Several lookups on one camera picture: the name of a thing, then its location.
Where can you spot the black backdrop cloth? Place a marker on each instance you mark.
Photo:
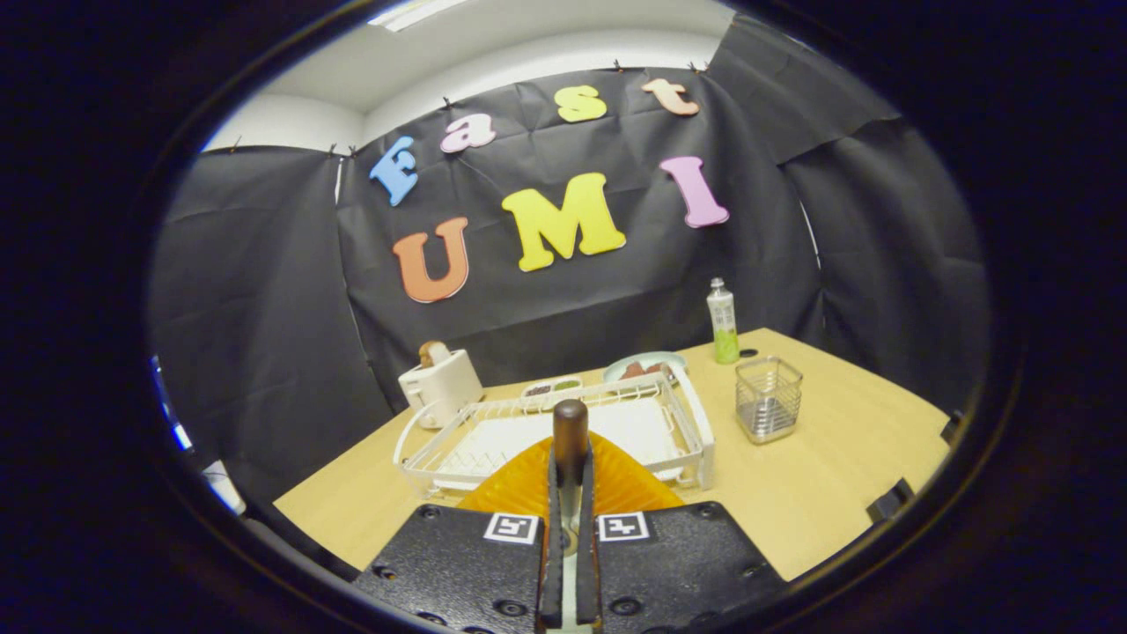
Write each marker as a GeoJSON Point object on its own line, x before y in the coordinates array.
{"type": "Point", "coordinates": [616, 291]}

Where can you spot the black table clamp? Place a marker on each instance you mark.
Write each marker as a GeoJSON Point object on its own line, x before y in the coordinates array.
{"type": "Point", "coordinates": [889, 504]}
{"type": "Point", "coordinates": [953, 429]}

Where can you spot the ceiling light panel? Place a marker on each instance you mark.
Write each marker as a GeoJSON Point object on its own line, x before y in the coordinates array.
{"type": "Point", "coordinates": [414, 11]}

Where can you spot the green drink bottle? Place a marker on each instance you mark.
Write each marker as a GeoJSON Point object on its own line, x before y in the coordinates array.
{"type": "Point", "coordinates": [724, 326]}

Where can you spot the red meat piece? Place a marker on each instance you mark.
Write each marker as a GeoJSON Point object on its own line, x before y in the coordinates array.
{"type": "Point", "coordinates": [633, 372]}
{"type": "Point", "coordinates": [659, 369]}

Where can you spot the white divided bean tray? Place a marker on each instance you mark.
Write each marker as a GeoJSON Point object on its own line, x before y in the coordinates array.
{"type": "Point", "coordinates": [550, 380]}

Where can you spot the brown bread slice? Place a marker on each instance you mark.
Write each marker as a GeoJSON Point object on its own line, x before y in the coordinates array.
{"type": "Point", "coordinates": [431, 353]}

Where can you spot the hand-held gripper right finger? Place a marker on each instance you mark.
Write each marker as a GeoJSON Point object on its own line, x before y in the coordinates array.
{"type": "Point", "coordinates": [678, 563]}

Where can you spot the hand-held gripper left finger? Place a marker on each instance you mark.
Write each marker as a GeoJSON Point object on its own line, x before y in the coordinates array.
{"type": "Point", "coordinates": [458, 563]}

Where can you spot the white toaster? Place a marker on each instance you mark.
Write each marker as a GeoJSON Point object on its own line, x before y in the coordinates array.
{"type": "Point", "coordinates": [445, 383]}

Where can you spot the white drip tray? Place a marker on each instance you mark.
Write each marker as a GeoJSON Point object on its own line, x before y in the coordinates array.
{"type": "Point", "coordinates": [493, 436]}

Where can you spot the pale green dish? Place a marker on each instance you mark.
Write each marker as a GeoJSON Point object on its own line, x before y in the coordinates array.
{"type": "Point", "coordinates": [656, 357]}

